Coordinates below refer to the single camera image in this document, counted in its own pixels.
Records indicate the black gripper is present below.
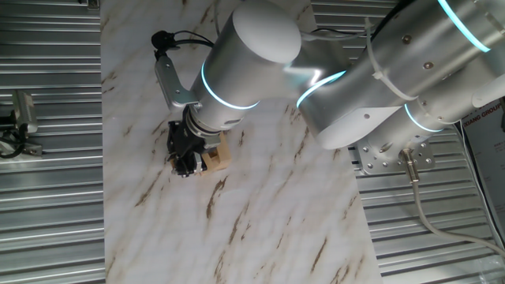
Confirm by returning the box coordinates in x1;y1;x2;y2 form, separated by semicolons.
166;119;223;179

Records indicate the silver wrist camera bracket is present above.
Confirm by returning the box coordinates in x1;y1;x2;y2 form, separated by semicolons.
154;54;200;114

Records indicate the white marble pattern mat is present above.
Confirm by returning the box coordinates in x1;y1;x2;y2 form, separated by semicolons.
100;0;383;284

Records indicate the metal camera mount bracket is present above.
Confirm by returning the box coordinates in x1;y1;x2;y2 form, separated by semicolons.
0;133;43;159

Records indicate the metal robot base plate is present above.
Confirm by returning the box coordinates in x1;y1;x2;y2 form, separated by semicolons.
353;133;437;176

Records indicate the white printed poster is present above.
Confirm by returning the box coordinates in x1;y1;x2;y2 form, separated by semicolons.
460;98;505;237

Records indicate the black camera cable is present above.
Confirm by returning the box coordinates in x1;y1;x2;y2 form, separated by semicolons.
0;112;29;160

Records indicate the silver depth camera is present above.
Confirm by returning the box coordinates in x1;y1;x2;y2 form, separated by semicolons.
10;89;39;136

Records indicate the grey base cable with connector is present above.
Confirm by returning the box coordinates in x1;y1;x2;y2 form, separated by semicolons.
397;148;505;260

